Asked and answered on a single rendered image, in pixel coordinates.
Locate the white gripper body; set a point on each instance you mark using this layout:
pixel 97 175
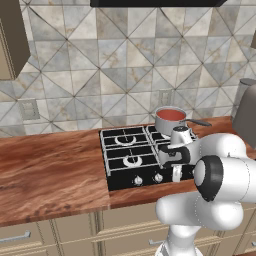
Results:
pixel 177 174

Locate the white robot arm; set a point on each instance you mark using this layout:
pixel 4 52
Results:
pixel 213 203

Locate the red marinara sauce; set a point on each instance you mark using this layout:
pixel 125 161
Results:
pixel 170 114

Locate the silver hob knob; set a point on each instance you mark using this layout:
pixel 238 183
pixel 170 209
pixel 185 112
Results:
pixel 158 177
pixel 138 180

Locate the black gas hob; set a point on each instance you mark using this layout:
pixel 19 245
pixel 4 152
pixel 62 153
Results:
pixel 116 153

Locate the beige drawer front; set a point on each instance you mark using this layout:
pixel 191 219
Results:
pixel 130 233
pixel 20 248
pixel 245 233

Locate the grey countertop appliance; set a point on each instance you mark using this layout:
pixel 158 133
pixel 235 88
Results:
pixel 246 113

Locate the black range hood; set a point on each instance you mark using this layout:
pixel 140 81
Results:
pixel 156 2

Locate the grey wall socket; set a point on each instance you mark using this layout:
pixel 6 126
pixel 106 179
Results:
pixel 165 96
pixel 29 109

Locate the beige wall cupboard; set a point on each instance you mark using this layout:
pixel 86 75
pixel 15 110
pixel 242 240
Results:
pixel 11 36
pixel 253 41

